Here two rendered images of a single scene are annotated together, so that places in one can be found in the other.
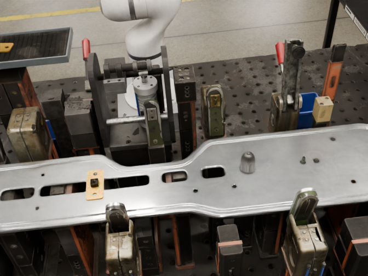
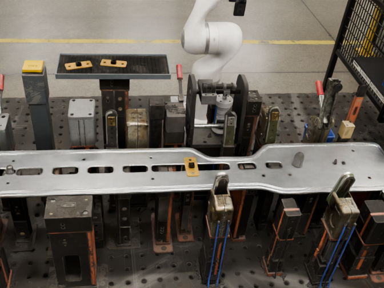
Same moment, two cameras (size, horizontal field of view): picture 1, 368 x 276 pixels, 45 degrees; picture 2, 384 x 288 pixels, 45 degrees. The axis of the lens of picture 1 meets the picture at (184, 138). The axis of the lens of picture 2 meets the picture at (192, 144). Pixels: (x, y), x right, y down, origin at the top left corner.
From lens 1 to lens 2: 0.57 m
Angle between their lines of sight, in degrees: 8
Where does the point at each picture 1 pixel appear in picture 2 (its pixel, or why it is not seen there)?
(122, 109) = not seen: hidden behind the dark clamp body
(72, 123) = (171, 123)
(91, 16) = (106, 47)
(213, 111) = (272, 124)
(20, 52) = (134, 68)
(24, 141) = (138, 132)
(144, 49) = (208, 76)
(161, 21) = (226, 57)
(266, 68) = (284, 103)
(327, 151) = (350, 158)
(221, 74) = not seen: hidden behind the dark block
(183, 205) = (256, 184)
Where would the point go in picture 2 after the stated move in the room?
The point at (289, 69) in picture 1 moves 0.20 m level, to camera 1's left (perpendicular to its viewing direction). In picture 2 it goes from (328, 99) to (268, 98)
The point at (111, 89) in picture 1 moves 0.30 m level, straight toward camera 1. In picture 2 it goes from (206, 100) to (238, 163)
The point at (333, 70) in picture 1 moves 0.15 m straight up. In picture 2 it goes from (357, 102) to (372, 62)
